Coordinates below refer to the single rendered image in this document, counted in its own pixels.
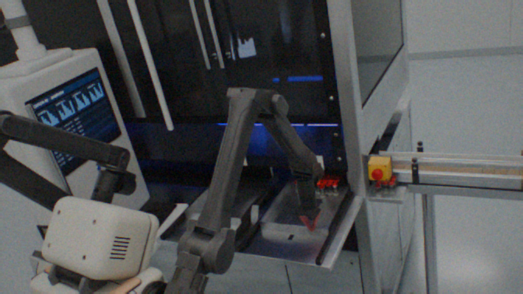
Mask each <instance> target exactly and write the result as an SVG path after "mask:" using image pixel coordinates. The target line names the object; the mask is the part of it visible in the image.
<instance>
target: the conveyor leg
mask: <svg viewBox="0 0 523 294"><path fill-rule="evenodd" d="M421 195H422V210H423V242H424V259H425V275H426V294H439V291H438V267H437V244H436V219H435V197H434V195H436V194H421Z"/></svg>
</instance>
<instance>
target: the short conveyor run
mask: <svg viewBox="0 0 523 294"><path fill-rule="evenodd" d="M417 143H418V145H419V146H418V147H417V152H393V151H379V154H386V155H392V162H393V173H392V175H391V176H396V177H397V184H408V185H409V189H408V192H407V193H417V194H436V195H448V196H459V197H470V198H490V199H502V200H512V201H523V149H522V150H521V156H510V155H487V154H462V153H439V152H424V147H423V146H422V145H423V142H422V141H418V142H417Z"/></svg>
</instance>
